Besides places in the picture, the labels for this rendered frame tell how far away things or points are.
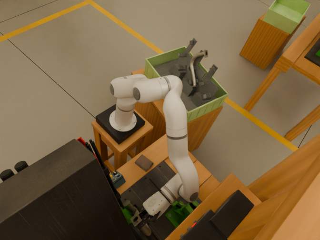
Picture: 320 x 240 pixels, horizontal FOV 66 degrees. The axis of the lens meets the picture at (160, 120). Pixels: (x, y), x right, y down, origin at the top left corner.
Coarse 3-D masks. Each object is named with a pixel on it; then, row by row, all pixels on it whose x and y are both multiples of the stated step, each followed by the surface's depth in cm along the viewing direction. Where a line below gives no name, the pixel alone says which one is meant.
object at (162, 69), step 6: (174, 60) 225; (156, 66) 217; (162, 66) 218; (168, 66) 219; (162, 72) 214; (168, 72) 215; (198, 84) 213; (180, 96) 203; (186, 96) 203; (192, 96) 204; (186, 102) 200; (192, 102) 201; (186, 108) 197; (192, 108) 198
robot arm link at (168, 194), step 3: (162, 189) 112; (165, 189) 111; (162, 192) 113; (165, 192) 110; (168, 192) 110; (165, 195) 111; (168, 195) 110; (171, 195) 110; (168, 198) 111; (171, 198) 110; (174, 198) 111; (171, 201) 111
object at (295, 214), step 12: (312, 168) 60; (300, 180) 60; (312, 180) 52; (300, 192) 52; (312, 192) 50; (288, 204) 52; (300, 204) 49; (312, 204) 49; (276, 216) 52; (288, 216) 47; (300, 216) 47; (312, 216) 48; (264, 228) 52; (276, 228) 46; (288, 228) 46; (300, 228) 46; (312, 228) 46
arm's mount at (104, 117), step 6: (114, 108) 179; (102, 114) 174; (108, 114) 175; (96, 120) 176; (102, 120) 171; (108, 120) 172; (138, 120) 177; (102, 126) 173; (108, 126) 169; (138, 126) 175; (108, 132) 172; (114, 132) 168; (120, 132) 169; (126, 132) 170; (132, 132) 174; (114, 138) 169; (120, 138) 166; (126, 138) 173
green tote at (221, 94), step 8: (184, 48) 221; (152, 56) 207; (160, 56) 212; (168, 56) 218; (176, 56) 225; (192, 56) 216; (152, 64) 214; (200, 64) 211; (144, 72) 216; (152, 72) 204; (216, 80) 203; (216, 96) 209; (224, 96) 195; (208, 104) 189; (216, 104) 200; (192, 112) 185; (200, 112) 195; (208, 112) 205
